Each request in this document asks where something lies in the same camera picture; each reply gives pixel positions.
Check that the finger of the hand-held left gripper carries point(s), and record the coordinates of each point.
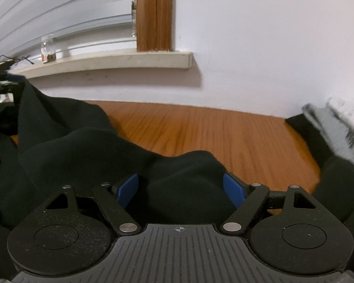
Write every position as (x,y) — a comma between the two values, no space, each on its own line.
(6,84)

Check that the wooden window frame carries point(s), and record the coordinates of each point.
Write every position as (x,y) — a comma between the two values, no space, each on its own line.
(155,11)

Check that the window blind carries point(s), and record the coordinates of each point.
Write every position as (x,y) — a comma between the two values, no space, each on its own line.
(62,6)

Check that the black sweatshirt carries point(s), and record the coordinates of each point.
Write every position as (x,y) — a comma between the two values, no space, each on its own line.
(76,153)

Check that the black sweatpants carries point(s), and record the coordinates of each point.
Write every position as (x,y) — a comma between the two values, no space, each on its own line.
(339,188)

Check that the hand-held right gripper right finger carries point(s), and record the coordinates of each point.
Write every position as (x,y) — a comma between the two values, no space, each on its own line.
(233,190)

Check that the stone window sill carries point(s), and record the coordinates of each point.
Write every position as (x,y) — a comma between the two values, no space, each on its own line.
(121,62)

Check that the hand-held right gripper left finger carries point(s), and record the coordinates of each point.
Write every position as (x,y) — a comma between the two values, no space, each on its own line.
(128,190)

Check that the glass jar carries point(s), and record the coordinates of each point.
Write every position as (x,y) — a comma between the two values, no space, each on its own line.
(48,51)

